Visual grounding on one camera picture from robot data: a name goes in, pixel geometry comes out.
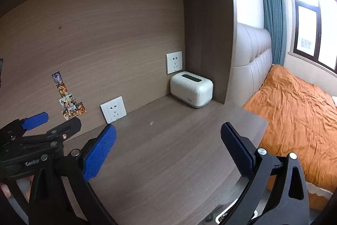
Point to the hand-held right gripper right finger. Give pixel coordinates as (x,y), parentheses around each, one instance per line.
(237,151)

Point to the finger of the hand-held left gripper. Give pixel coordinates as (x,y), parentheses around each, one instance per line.
(34,120)
(65,130)

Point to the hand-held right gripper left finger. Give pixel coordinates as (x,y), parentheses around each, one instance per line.
(100,151)

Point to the white trash bin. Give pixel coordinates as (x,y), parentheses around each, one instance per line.
(226,208)

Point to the person's left hand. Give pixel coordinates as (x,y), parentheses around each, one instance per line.
(4,190)

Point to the cartoon sticker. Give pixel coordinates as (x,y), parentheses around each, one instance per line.
(62,91)
(56,78)
(73,111)
(67,101)

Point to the orange blanket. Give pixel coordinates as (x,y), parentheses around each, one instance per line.
(295,119)

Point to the white tissue box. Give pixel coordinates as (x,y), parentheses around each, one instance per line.
(191,89)

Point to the padded bed headboard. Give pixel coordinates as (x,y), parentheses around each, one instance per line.
(252,56)

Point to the orange bed base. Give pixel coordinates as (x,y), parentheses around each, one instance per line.
(320,201)

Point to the wooden desk with hutch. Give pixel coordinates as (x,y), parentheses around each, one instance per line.
(205,30)

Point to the teal curtain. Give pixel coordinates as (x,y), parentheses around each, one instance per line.
(273,11)

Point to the dark framed window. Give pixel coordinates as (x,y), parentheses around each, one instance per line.
(306,24)

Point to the white wall socket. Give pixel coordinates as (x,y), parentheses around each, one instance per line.
(113,109)
(174,62)

